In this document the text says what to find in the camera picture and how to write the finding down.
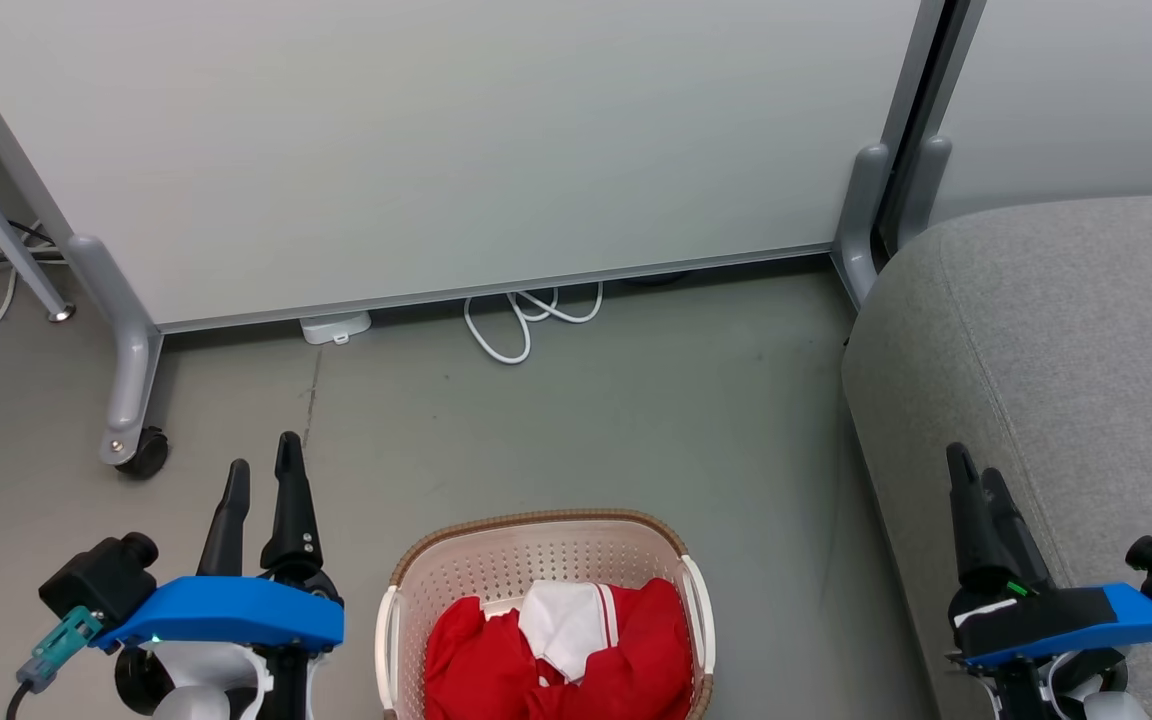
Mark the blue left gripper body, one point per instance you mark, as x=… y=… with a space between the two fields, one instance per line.
x=236 y=610

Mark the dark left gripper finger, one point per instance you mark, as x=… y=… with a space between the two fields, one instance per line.
x=226 y=530
x=292 y=500

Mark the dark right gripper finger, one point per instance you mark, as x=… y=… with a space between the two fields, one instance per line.
x=974 y=530
x=1021 y=535

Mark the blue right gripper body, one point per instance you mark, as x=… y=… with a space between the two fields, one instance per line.
x=1056 y=620

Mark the red and white shirt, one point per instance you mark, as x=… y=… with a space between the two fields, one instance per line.
x=476 y=660

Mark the grey fabric sofa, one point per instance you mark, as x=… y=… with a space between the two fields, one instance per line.
x=1056 y=350

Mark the white power adapter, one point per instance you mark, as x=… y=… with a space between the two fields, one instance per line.
x=336 y=327

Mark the grey partition foot with caster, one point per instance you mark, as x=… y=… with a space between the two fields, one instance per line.
x=131 y=350

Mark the cream plastic laundry basket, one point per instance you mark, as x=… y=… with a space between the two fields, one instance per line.
x=496 y=565

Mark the large white partition panel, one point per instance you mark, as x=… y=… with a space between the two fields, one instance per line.
x=436 y=140

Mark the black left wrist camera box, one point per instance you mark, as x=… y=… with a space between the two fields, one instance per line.
x=101 y=580

